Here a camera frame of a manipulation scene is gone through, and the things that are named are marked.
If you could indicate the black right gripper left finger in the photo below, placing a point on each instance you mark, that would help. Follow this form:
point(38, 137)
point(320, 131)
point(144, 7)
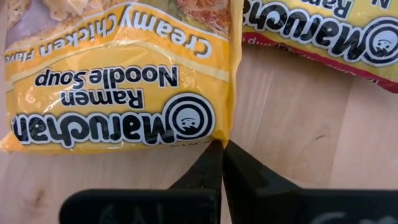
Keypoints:
point(192, 205)

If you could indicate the lime chili shrimp ramen pack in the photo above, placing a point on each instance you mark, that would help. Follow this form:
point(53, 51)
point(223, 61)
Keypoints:
point(326, 28)

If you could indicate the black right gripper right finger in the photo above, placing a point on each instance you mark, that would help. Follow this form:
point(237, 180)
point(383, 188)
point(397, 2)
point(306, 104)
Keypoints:
point(280, 205)

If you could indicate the yellow creamy chicken ramen pack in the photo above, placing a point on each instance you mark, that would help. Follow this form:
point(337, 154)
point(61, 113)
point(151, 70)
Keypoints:
point(124, 77)

